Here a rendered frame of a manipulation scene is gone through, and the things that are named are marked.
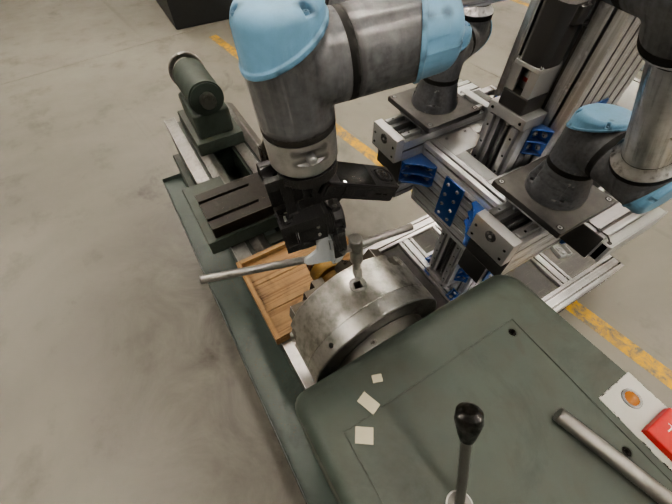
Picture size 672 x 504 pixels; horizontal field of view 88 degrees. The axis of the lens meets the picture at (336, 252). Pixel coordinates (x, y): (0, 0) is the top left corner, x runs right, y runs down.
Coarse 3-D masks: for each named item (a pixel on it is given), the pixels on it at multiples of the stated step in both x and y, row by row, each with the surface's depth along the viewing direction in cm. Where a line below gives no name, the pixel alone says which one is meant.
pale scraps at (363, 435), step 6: (372, 378) 54; (378, 378) 54; (360, 396) 53; (366, 396) 53; (360, 402) 52; (366, 402) 52; (372, 402) 52; (366, 408) 52; (372, 408) 52; (360, 432) 50; (366, 432) 50; (372, 432) 50; (360, 438) 49; (366, 438) 49; (372, 438) 49; (372, 444) 49
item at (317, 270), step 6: (318, 264) 84; (324, 264) 83; (330, 264) 83; (336, 264) 83; (312, 270) 85; (318, 270) 83; (324, 270) 82; (330, 270) 83; (312, 276) 85; (318, 276) 82; (324, 276) 83; (330, 276) 82
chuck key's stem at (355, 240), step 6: (354, 234) 54; (348, 240) 54; (354, 240) 53; (360, 240) 53; (354, 246) 54; (360, 246) 54; (354, 252) 55; (360, 252) 55; (354, 258) 57; (360, 258) 57; (354, 264) 59; (360, 264) 60; (354, 270) 61; (360, 270) 61; (354, 276) 63; (360, 276) 63
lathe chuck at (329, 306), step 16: (384, 256) 73; (352, 272) 68; (368, 272) 68; (384, 272) 69; (400, 272) 71; (320, 288) 68; (336, 288) 67; (368, 288) 66; (384, 288) 66; (400, 288) 67; (304, 304) 69; (320, 304) 67; (336, 304) 65; (352, 304) 64; (368, 304) 64; (304, 320) 69; (320, 320) 66; (336, 320) 64; (304, 336) 69; (320, 336) 66; (304, 352) 70
